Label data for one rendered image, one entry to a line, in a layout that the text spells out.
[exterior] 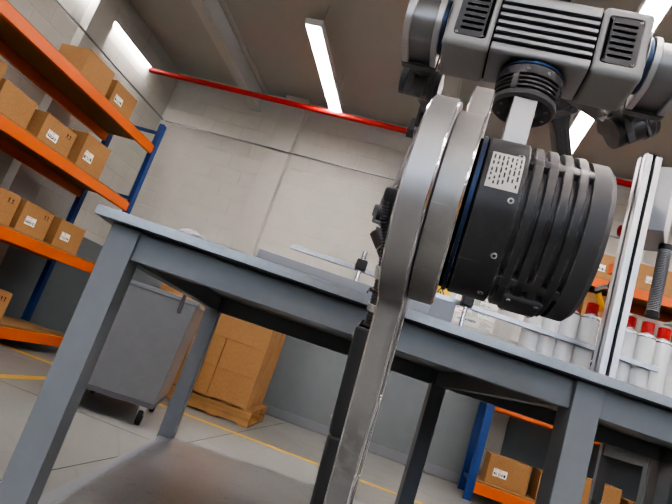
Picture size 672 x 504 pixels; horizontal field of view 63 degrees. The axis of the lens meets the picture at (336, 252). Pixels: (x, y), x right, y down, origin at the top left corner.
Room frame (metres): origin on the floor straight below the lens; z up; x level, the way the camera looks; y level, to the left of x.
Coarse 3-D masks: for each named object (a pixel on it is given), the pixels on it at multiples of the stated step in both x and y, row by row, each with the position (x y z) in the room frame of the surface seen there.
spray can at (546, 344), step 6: (546, 318) 1.52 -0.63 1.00; (546, 324) 1.51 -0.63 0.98; (552, 324) 1.51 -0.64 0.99; (558, 324) 1.51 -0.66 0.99; (552, 330) 1.51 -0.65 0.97; (558, 330) 1.52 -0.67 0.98; (540, 336) 1.52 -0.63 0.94; (546, 336) 1.51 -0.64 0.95; (540, 342) 1.52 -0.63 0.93; (546, 342) 1.51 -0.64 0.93; (552, 342) 1.51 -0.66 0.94; (540, 348) 1.51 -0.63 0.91; (546, 348) 1.51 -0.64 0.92; (552, 348) 1.51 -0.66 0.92; (546, 354) 1.51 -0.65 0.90; (552, 354) 1.51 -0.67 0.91
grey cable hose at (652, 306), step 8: (664, 248) 1.41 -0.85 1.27; (664, 256) 1.41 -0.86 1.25; (656, 264) 1.42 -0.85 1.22; (664, 264) 1.41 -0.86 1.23; (656, 272) 1.42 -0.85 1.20; (664, 272) 1.41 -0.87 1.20; (656, 280) 1.41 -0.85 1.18; (664, 280) 1.41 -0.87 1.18; (656, 288) 1.41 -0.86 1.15; (648, 296) 1.43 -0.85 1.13; (656, 296) 1.41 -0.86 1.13; (648, 304) 1.42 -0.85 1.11; (656, 304) 1.41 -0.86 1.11; (648, 312) 1.42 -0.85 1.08; (656, 312) 1.41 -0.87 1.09
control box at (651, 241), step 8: (664, 168) 1.36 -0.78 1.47; (664, 176) 1.36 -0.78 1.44; (664, 184) 1.35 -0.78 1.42; (656, 192) 1.36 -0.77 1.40; (664, 192) 1.35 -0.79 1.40; (656, 200) 1.36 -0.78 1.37; (664, 200) 1.35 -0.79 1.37; (656, 208) 1.36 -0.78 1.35; (664, 208) 1.35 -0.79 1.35; (656, 216) 1.35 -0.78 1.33; (664, 216) 1.34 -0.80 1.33; (656, 224) 1.35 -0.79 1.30; (664, 224) 1.34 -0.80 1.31; (648, 232) 1.38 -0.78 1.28; (656, 232) 1.36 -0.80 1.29; (664, 232) 1.36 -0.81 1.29; (648, 240) 1.43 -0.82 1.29; (656, 240) 1.41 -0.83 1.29; (664, 240) 1.40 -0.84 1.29; (648, 248) 1.48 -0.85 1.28; (656, 248) 1.46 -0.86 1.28
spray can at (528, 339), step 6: (528, 318) 1.51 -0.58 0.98; (534, 318) 1.50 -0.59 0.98; (540, 318) 1.50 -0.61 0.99; (534, 324) 1.50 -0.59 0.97; (540, 324) 1.51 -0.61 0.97; (522, 330) 1.52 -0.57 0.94; (528, 330) 1.51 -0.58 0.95; (522, 336) 1.52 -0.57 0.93; (528, 336) 1.50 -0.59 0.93; (534, 336) 1.50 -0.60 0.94; (522, 342) 1.51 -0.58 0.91; (528, 342) 1.50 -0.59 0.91; (534, 342) 1.50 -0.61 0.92; (528, 348) 1.50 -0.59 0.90; (534, 348) 1.51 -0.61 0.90
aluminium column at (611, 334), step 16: (640, 160) 1.39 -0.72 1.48; (656, 160) 1.36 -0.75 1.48; (640, 176) 1.37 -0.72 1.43; (656, 176) 1.36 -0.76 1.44; (640, 192) 1.36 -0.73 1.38; (640, 208) 1.36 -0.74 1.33; (624, 224) 1.39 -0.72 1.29; (640, 224) 1.36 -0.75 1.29; (624, 240) 1.38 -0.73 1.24; (640, 240) 1.36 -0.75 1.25; (624, 256) 1.36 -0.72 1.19; (640, 256) 1.36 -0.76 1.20; (624, 272) 1.36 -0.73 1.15; (624, 288) 1.37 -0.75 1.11; (608, 304) 1.38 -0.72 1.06; (624, 304) 1.36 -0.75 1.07; (608, 320) 1.37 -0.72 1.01; (624, 320) 1.36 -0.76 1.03; (608, 336) 1.36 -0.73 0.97; (608, 352) 1.36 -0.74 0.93; (592, 368) 1.39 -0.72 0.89; (608, 368) 1.37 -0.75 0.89
